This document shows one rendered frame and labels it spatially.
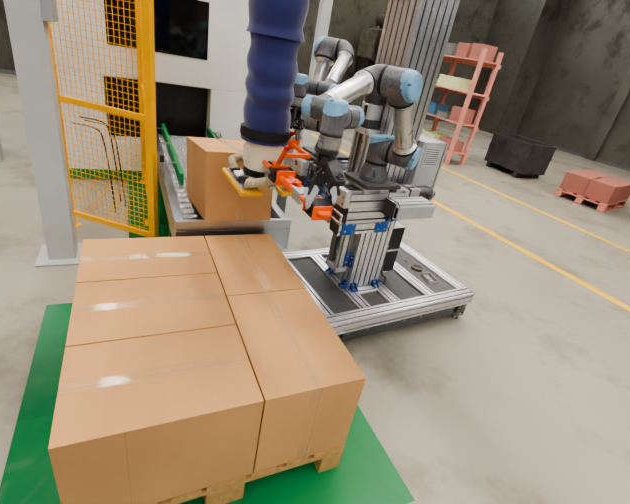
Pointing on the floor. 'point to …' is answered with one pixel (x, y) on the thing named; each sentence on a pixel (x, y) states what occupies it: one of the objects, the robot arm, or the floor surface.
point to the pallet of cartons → (596, 189)
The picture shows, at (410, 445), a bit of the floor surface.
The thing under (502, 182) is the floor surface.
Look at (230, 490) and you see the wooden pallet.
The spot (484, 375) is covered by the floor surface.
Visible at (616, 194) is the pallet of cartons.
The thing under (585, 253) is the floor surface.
